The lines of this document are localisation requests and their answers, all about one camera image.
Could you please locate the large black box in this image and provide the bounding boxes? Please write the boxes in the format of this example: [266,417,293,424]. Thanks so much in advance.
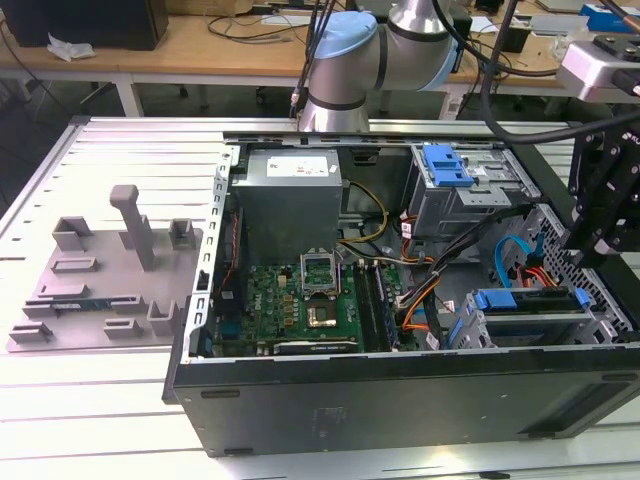
[3,0,170,52]

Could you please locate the black camera cable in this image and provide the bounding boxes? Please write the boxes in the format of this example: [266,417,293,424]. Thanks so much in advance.
[432,0,616,147]

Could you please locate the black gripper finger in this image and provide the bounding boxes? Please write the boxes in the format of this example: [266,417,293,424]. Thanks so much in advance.
[559,131,625,271]

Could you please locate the hard disk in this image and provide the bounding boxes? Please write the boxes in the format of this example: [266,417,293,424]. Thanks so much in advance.
[446,286,591,351]

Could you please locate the orange flat wire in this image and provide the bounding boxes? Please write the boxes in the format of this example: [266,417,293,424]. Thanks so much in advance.
[401,301,432,335]

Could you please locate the RAM stick in slot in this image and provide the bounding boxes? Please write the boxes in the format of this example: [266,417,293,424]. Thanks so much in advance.
[371,259,403,351]

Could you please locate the grey optical drive cage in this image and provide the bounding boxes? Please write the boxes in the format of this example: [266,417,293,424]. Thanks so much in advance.
[405,142,542,242]

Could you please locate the metal socket cover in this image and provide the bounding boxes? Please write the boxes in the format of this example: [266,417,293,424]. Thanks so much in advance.
[298,247,342,300]

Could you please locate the CPU socket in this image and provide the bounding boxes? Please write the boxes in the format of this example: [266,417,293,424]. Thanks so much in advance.
[304,297,342,330]

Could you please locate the blue plastic drive latch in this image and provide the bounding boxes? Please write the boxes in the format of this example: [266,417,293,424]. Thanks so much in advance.
[422,143,474,189]

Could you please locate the wooden desk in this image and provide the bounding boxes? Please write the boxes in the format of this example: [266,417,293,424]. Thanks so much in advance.
[0,12,640,120]

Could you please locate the blue data wire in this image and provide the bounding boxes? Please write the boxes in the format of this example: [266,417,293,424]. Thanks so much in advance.
[493,230,547,290]

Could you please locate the grey flat box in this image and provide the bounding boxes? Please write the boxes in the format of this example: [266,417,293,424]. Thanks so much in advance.
[528,13,590,37]

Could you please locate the grey parts rack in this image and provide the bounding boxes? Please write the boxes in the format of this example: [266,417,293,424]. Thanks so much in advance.
[2,184,207,354]

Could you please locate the black cable silver plug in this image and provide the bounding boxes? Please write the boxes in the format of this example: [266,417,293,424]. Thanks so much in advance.
[288,0,336,121]

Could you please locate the yellow black wires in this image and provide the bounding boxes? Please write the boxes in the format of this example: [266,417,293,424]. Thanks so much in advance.
[335,180,392,247]

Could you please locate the grey power supply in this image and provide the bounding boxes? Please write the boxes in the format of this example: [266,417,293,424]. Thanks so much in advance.
[230,149,344,265]

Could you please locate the black PC case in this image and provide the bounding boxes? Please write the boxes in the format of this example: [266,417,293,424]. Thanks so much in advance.
[162,119,640,459]

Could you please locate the RAM stick on rack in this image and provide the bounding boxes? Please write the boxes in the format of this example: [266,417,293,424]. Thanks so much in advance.
[48,298,115,311]

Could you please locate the blue cardboard box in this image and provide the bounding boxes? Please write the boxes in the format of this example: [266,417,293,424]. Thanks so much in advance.
[579,2,629,34]

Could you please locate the white plastic bag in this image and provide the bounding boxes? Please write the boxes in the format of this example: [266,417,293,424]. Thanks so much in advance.
[46,31,96,64]

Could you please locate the grey metal disk bay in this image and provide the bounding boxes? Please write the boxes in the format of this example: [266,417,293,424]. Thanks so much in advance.
[463,286,627,351]

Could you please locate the graphics card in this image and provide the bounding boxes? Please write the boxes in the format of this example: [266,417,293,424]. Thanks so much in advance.
[259,338,360,357]

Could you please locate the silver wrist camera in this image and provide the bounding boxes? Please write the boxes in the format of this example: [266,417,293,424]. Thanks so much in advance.
[556,33,640,104]

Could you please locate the black wire bundle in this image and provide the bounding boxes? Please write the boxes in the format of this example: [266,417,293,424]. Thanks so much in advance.
[397,205,536,314]

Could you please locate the green motherboard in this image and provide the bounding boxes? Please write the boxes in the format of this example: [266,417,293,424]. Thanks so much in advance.
[212,259,416,357]

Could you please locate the orange black power wire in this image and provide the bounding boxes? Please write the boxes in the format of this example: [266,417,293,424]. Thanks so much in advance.
[514,263,570,297]

